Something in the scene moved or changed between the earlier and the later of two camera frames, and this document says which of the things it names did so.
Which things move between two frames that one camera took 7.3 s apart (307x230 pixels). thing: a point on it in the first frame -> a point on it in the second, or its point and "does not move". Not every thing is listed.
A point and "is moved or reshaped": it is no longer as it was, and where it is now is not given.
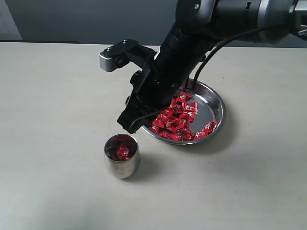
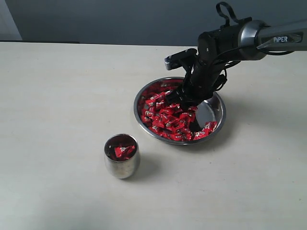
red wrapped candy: [209, 126] does not move
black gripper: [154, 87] -> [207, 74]
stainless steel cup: [122, 155] does not move
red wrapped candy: [198, 134] does not move
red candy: [122, 152] is moved or reshaped
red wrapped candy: [176, 136] does not move
